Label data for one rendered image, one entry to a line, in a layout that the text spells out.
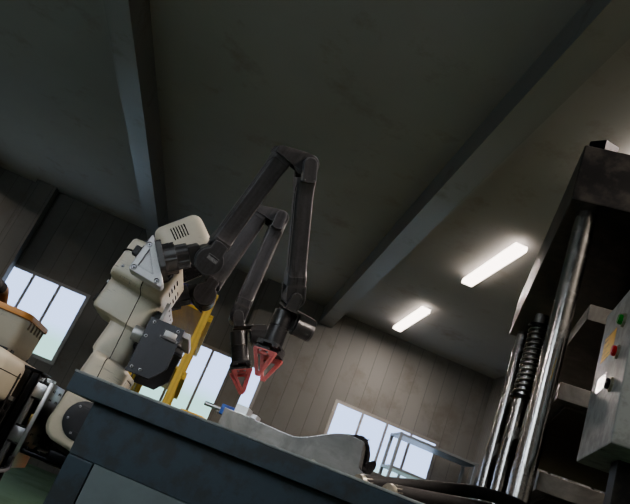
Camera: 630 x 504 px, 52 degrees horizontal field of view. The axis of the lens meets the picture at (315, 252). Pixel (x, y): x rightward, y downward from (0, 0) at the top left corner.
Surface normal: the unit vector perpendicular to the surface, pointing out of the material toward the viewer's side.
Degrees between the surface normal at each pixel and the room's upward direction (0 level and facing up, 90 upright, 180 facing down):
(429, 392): 90
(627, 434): 90
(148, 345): 90
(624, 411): 90
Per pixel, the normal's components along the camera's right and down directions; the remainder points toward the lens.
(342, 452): -0.13, -0.43
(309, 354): 0.18, -0.31
